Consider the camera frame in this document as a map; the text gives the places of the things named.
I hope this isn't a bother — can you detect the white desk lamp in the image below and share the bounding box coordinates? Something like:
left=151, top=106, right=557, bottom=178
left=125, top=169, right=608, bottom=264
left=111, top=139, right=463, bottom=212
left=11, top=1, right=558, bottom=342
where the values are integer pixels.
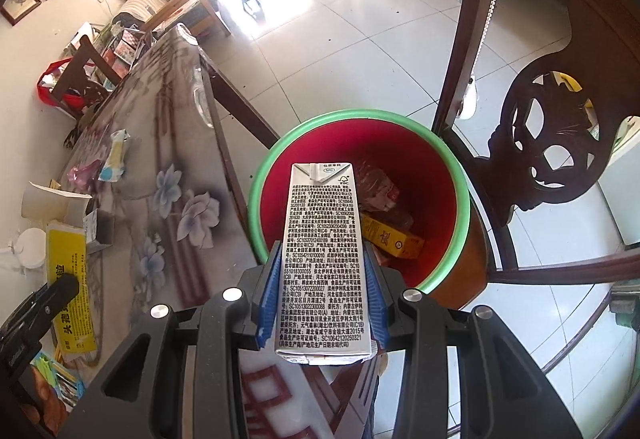
left=0, top=227, right=49, bottom=271

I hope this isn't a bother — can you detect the white milk carton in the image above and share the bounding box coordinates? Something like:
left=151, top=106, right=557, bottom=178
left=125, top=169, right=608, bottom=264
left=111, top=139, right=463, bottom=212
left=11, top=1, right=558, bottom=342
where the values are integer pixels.
left=274, top=162, right=378, bottom=366

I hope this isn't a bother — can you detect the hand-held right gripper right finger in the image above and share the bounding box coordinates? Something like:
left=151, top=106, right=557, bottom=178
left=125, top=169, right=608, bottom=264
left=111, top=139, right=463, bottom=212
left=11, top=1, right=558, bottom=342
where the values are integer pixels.
left=364, top=241, right=585, bottom=439

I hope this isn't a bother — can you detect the book rack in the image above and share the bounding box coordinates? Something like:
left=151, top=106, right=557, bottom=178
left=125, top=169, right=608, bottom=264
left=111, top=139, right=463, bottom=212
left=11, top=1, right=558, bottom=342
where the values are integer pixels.
left=99, top=26, right=147, bottom=81

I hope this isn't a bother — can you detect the red label plastic bottle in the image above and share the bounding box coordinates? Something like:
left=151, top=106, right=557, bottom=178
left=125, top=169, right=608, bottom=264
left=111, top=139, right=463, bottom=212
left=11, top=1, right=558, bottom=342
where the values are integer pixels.
left=359, top=162, right=415, bottom=228

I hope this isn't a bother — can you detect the framed wall picture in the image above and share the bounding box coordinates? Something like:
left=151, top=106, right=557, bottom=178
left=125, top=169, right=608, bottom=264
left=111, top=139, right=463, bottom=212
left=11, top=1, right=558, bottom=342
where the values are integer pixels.
left=0, top=0, right=42, bottom=26

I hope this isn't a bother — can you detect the yellow floor toy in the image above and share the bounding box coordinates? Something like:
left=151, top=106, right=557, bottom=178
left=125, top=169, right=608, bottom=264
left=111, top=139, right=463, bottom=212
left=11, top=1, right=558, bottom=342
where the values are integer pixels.
left=552, top=72, right=602, bottom=141

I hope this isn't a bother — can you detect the carved wooden chair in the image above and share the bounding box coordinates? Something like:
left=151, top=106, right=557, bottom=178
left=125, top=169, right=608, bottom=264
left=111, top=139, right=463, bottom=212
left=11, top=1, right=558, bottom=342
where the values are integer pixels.
left=432, top=0, right=640, bottom=286

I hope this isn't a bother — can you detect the white and blue cardboard box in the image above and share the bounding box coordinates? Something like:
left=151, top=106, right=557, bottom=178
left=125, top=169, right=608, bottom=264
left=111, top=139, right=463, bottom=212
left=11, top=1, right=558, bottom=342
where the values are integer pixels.
left=21, top=181, right=117, bottom=253

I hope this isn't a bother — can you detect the silver foil wrapper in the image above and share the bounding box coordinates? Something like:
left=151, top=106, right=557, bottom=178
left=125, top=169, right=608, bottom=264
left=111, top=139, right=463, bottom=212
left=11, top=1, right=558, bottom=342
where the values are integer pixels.
left=97, top=129, right=132, bottom=183

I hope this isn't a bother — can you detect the person's left hand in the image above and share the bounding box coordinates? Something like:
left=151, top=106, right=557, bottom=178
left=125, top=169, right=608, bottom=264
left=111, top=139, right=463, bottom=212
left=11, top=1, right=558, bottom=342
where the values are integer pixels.
left=20, top=363, right=69, bottom=431

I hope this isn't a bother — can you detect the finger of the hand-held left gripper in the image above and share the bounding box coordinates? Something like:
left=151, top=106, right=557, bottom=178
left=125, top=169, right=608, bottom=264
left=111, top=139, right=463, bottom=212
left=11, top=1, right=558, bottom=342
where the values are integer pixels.
left=0, top=273, right=81, bottom=355

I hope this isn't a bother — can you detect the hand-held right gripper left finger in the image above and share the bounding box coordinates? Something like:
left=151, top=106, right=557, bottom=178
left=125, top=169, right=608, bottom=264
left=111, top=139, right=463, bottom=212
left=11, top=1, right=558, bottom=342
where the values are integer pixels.
left=59, top=239, right=284, bottom=439

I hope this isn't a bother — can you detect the wooden sofa bench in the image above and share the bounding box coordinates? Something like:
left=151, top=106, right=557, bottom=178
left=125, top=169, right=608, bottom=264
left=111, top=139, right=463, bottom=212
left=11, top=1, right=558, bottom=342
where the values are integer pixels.
left=119, top=0, right=234, bottom=38

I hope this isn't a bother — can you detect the red bag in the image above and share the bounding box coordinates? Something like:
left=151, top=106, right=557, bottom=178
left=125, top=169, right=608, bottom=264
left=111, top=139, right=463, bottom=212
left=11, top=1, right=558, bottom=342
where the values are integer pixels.
left=36, top=59, right=96, bottom=108

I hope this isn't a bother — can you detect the red trash bin green rim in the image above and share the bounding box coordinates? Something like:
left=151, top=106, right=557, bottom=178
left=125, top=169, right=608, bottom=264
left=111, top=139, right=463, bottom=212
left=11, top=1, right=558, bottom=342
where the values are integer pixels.
left=248, top=108, right=489, bottom=311

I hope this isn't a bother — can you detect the white appliance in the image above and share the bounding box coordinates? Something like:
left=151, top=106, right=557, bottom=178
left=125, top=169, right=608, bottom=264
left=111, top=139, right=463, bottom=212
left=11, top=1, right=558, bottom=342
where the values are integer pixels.
left=597, top=116, right=640, bottom=248

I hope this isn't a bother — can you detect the yellow drink carton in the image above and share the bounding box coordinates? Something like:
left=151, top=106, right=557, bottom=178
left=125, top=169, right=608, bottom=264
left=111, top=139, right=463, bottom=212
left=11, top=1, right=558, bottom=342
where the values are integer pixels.
left=361, top=214, right=426, bottom=261

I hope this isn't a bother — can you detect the pink plastic wrapper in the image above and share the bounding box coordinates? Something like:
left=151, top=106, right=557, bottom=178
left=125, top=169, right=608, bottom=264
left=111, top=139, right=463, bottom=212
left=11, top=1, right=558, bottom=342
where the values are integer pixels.
left=65, top=159, right=109, bottom=193

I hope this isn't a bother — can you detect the yellow medicine box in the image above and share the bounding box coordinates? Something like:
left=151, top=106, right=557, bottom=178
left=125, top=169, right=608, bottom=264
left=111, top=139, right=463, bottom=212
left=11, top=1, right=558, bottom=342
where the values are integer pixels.
left=46, top=226, right=99, bottom=356

